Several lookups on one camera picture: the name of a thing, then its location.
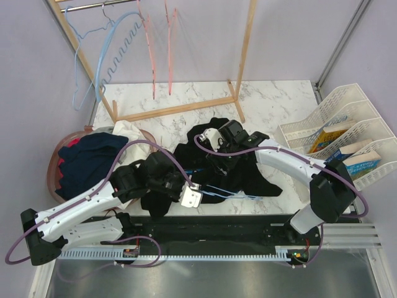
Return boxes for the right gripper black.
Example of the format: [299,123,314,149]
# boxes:
[207,137,239,176]

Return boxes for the black t shirt with daisy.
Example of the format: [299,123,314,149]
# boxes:
[140,117,283,220]

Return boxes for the light blue wire hanger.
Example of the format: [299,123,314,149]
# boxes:
[198,185,262,201]

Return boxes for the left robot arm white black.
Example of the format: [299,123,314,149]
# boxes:
[20,151,195,266]

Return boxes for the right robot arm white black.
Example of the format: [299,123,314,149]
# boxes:
[195,120,356,245]

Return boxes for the blue wavy plastic hanger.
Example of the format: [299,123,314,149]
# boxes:
[94,11,143,102]

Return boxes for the wooden clothes rack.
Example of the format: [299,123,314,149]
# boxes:
[48,0,258,124]

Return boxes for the navy garment in basket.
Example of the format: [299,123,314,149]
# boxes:
[56,132,128,201]

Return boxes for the yellow blue book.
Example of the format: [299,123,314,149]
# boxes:
[308,120,356,154]

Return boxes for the pink laundry basket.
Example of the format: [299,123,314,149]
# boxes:
[47,125,156,210]

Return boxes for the blue book tan pages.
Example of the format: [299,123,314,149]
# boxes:
[325,138,373,162]

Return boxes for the white plastic file organizer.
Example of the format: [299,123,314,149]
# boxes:
[274,83,396,191]

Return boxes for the light blue cover book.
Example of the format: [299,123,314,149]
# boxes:
[343,151,381,181]

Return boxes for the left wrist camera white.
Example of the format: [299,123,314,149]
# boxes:
[179,183,203,208]

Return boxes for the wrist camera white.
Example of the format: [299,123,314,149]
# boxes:
[179,183,203,208]
[199,128,223,148]

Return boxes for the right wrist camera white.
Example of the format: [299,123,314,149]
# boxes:
[199,128,223,148]

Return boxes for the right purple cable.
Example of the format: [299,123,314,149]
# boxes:
[194,133,369,220]

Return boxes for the purple cable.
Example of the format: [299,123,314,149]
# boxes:
[5,140,199,265]
[194,133,369,220]

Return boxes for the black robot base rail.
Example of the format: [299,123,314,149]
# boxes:
[100,214,323,257]

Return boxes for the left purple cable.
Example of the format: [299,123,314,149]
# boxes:
[5,140,199,265]

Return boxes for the white slotted cable duct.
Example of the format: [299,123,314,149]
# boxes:
[58,246,291,263]

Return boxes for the pink wire hanger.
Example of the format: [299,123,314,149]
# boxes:
[164,1,177,95]
[137,0,156,100]

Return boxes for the thin blue wire hanger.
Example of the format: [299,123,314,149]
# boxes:
[65,6,117,111]

